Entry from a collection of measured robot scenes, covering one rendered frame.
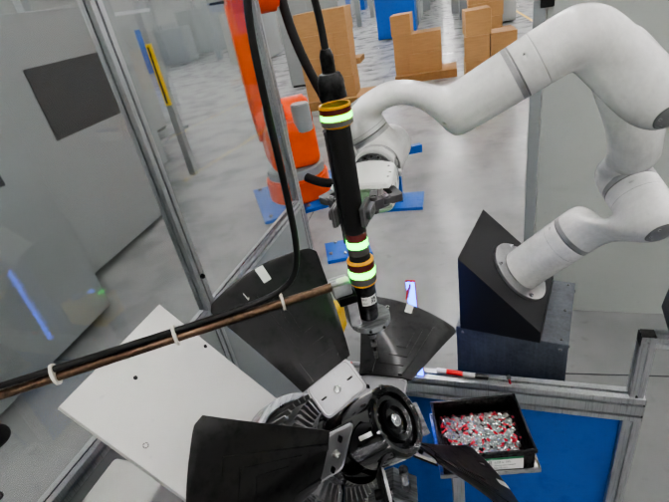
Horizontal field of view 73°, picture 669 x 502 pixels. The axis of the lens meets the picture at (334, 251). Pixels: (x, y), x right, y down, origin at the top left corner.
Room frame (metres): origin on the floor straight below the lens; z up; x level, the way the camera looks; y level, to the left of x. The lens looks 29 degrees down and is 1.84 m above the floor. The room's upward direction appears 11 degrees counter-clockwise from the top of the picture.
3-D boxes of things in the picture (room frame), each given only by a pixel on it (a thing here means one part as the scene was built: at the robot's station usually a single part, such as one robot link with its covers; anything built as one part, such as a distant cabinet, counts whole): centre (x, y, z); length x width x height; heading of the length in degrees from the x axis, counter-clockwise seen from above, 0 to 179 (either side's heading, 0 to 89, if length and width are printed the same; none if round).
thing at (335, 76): (0.61, -0.04, 1.55); 0.04 x 0.04 x 0.46
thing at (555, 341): (1.08, -0.52, 0.47); 0.30 x 0.30 x 0.93; 57
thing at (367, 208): (0.61, -0.07, 1.56); 0.07 x 0.03 x 0.03; 157
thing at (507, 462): (0.73, -0.27, 0.85); 0.22 x 0.17 x 0.07; 83
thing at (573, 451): (0.91, -0.27, 0.45); 0.82 x 0.01 x 0.66; 67
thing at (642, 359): (0.74, -0.66, 0.96); 0.03 x 0.03 x 0.20; 67
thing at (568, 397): (0.91, -0.27, 0.82); 0.90 x 0.04 x 0.08; 67
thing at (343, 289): (0.61, -0.03, 1.40); 0.09 x 0.07 x 0.10; 102
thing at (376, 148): (0.77, -0.10, 1.56); 0.09 x 0.03 x 0.08; 67
